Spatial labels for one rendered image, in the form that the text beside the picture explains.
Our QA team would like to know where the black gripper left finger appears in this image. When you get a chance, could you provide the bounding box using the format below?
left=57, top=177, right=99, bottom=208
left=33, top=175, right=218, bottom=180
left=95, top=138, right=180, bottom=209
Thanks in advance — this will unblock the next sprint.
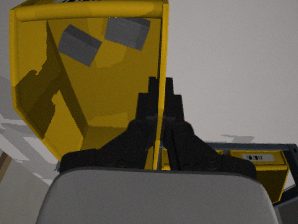
left=59, top=77, right=159, bottom=174

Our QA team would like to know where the grey block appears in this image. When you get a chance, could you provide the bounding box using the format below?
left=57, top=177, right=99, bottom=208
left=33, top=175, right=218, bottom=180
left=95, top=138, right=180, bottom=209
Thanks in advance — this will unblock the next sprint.
left=57, top=24, right=102, bottom=67
left=104, top=18, right=150, bottom=51

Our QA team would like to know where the yellow bin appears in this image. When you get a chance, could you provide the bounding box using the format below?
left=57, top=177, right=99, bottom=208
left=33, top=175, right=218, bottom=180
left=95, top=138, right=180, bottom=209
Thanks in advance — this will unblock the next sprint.
left=225, top=150, right=290, bottom=204
left=9, top=0, right=169, bottom=170
left=158, top=148, right=223, bottom=170

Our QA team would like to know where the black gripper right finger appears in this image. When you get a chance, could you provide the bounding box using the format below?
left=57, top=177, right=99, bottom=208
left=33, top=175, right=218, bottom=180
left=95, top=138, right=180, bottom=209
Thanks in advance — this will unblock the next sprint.
left=160, top=77, right=257, bottom=180

